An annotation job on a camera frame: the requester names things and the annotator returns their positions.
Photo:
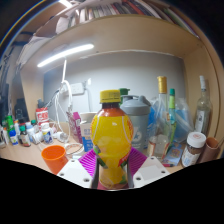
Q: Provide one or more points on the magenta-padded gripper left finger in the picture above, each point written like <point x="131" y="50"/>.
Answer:
<point x="75" y="171"/>

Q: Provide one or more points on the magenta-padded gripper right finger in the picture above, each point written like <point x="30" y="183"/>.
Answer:
<point x="148" y="170"/>

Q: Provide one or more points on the yellow juice bottle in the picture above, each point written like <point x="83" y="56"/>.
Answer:
<point x="111" y="136"/>

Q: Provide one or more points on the orange plastic cup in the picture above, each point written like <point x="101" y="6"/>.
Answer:
<point x="55" y="160"/>

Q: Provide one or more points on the gold-capped clear glass bottle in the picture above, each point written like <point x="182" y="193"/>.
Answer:
<point x="161" y="133"/>

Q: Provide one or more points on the blue and white carton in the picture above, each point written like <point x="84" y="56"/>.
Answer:
<point x="86" y="133"/>

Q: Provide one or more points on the magenta carton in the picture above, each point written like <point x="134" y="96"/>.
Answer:
<point x="75" y="126"/>

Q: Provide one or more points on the white pill bottle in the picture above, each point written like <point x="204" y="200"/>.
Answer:
<point x="47" y="134"/>

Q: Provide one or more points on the white-lidded brown jar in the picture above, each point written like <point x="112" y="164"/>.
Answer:
<point x="192" y="150"/>

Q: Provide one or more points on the grey shaker bottle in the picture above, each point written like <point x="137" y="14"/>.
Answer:
<point x="140" y="120"/>

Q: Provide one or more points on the green-capped brown bottle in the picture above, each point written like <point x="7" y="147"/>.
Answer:
<point x="24" y="137"/>

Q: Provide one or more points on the blue plastic bag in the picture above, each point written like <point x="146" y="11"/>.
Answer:
<point x="185" y="120"/>

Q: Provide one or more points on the red and white can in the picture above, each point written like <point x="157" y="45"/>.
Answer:
<point x="42" y="116"/>

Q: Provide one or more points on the green-capped slim bottle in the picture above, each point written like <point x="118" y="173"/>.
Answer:
<point x="172" y="110"/>

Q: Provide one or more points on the brown mug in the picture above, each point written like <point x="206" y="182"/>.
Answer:
<point x="211" y="150"/>

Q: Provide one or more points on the blue-labelled white bottle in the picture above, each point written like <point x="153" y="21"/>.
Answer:
<point x="13" y="137"/>

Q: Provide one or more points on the tall clear glass bottle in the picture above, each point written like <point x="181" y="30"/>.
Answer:
<point x="203" y="113"/>

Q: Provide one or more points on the green box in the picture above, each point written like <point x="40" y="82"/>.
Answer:
<point x="9" y="121"/>

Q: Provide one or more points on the white led desk lamp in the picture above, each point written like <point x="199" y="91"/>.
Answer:
<point x="66" y="53"/>

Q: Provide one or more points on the ceiling light tube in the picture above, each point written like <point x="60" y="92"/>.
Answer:
<point x="65" y="2"/>

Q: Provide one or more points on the white wall power strip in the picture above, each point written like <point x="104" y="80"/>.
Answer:
<point x="75" y="88"/>

